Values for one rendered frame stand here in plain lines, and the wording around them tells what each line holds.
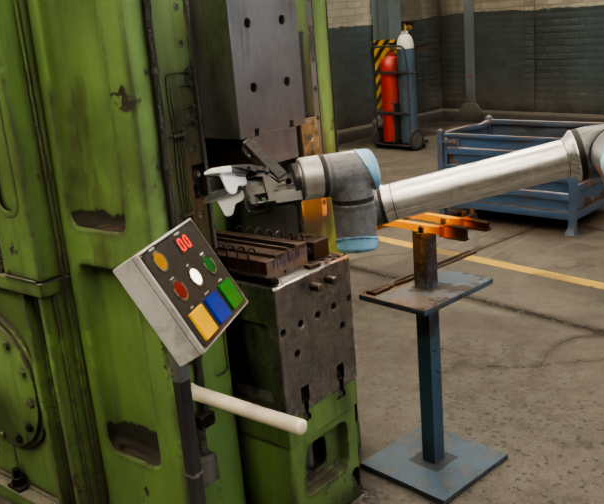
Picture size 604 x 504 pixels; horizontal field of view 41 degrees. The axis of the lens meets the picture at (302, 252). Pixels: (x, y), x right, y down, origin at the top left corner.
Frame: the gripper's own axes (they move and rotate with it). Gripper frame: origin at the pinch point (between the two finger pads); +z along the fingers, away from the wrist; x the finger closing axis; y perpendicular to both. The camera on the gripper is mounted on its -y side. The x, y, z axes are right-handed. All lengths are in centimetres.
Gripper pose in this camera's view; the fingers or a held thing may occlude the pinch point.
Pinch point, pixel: (201, 185)
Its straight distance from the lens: 169.4
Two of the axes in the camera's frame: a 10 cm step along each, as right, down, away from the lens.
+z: -9.7, 1.7, -1.9
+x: -1.3, 3.1, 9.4
